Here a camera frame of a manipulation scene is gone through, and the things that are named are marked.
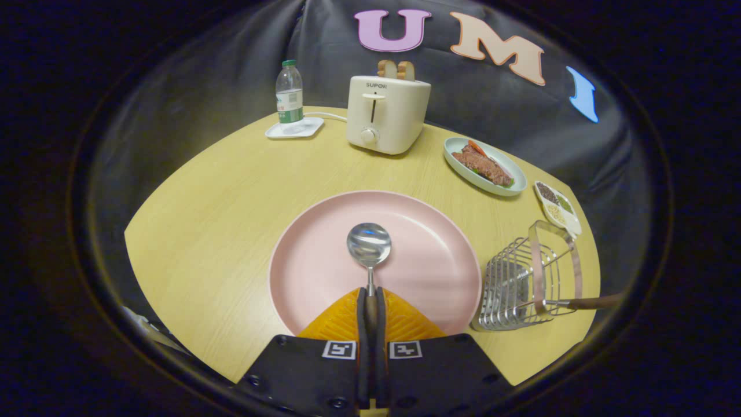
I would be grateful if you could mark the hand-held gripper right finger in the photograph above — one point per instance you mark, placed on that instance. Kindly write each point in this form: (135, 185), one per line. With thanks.
(382, 353)

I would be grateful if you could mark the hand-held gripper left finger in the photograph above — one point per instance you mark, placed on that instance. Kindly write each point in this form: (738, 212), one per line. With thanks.
(363, 347)

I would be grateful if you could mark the pink round plate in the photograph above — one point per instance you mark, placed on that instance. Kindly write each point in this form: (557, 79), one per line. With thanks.
(312, 260)

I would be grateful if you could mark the brown cooked meat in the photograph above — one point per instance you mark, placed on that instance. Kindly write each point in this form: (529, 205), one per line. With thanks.
(483, 165)

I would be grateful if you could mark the pale green oval plate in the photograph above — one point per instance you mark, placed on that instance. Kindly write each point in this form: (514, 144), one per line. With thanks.
(453, 145)

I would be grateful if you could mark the orange carrot slice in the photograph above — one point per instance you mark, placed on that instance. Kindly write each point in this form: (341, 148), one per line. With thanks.
(476, 147)

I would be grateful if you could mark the white square coaster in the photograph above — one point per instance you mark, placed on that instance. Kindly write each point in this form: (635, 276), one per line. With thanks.
(304, 128)

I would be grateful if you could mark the white divided seasoning dish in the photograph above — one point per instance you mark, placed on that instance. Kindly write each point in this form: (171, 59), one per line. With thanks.
(557, 208)

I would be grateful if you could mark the cream white toaster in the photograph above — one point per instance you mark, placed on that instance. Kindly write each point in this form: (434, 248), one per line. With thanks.
(388, 116)

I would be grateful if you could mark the clear plastic water bottle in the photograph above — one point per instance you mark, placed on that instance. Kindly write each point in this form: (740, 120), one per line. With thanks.
(289, 95)

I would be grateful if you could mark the black backdrop cloth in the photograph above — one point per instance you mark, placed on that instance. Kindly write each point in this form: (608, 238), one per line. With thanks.
(492, 104)

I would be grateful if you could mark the toasted bread slice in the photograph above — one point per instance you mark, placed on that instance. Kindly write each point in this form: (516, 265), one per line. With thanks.
(386, 69)
(406, 71)

